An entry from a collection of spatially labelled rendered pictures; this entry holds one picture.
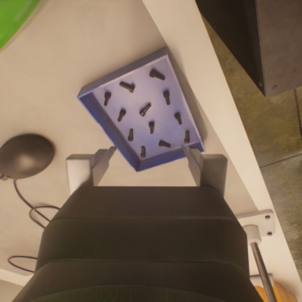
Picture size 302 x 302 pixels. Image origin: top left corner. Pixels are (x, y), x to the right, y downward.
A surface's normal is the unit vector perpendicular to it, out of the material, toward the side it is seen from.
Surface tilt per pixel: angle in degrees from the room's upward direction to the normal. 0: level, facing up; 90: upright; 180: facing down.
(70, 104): 0
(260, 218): 0
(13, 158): 40
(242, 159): 0
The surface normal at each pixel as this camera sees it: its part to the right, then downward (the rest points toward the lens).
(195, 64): -0.01, 0.69
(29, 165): 0.19, 0.61
